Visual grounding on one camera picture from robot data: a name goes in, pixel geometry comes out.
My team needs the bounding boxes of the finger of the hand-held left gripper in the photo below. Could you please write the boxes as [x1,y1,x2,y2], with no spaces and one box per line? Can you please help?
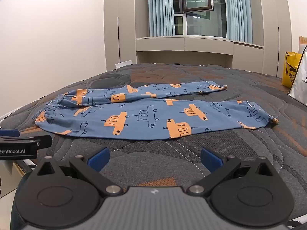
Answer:
[0,135,53,149]
[0,129,20,137]

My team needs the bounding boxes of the white shopping bag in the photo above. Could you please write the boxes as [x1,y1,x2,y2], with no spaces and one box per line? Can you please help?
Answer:
[289,44,307,107]

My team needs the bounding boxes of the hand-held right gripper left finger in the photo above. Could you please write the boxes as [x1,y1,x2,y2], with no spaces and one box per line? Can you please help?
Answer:
[34,147,123,197]

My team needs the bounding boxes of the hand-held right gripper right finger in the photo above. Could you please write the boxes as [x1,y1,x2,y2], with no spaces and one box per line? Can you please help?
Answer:
[187,147,280,196]

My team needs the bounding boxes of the quilted grey bed mattress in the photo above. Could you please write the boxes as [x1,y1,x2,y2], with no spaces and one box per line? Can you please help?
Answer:
[0,63,307,230]

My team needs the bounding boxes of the yellow shopping bag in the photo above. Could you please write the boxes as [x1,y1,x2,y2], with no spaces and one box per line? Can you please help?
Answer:
[281,52,303,88]

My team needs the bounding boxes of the blue pants with orange cars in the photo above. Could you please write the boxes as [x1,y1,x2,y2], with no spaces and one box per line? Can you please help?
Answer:
[32,81,279,141]

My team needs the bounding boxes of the beige window cabinet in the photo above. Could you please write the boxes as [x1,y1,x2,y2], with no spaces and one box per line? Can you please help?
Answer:
[135,36,264,74]

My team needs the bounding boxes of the glass window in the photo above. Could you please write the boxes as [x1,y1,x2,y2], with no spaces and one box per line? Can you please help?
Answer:
[172,0,227,38]

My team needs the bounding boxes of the light blue curtain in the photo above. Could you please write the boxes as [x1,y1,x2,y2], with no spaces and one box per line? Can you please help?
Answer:
[147,0,176,37]
[223,0,253,44]

